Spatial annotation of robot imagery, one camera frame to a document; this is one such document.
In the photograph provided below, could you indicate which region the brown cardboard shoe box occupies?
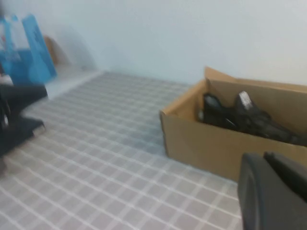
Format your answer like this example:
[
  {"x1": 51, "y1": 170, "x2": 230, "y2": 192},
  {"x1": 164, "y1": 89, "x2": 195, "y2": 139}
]
[{"x1": 160, "y1": 66, "x2": 307, "y2": 183}]

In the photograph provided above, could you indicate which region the brown cardboard piece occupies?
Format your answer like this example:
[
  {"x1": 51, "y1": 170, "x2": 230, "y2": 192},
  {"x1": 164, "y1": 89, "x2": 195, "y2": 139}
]
[{"x1": 44, "y1": 35, "x2": 71, "y2": 66}]

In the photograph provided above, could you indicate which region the black knit sneaker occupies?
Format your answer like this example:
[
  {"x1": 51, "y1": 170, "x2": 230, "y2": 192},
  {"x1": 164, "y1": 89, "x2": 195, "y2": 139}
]
[{"x1": 198, "y1": 107, "x2": 307, "y2": 147}]

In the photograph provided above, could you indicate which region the blue and white box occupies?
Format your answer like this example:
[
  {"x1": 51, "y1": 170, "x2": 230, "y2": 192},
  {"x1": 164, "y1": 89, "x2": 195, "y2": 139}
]
[{"x1": 0, "y1": 14, "x2": 32, "y2": 84}]

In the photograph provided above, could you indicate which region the black sneaker white tongue label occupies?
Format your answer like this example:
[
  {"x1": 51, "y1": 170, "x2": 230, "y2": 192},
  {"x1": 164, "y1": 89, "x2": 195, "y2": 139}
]
[{"x1": 203, "y1": 90, "x2": 274, "y2": 125}]

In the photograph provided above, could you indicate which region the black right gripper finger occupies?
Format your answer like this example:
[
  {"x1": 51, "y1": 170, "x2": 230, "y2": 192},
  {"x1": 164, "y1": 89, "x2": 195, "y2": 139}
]
[{"x1": 237, "y1": 150, "x2": 307, "y2": 230}]

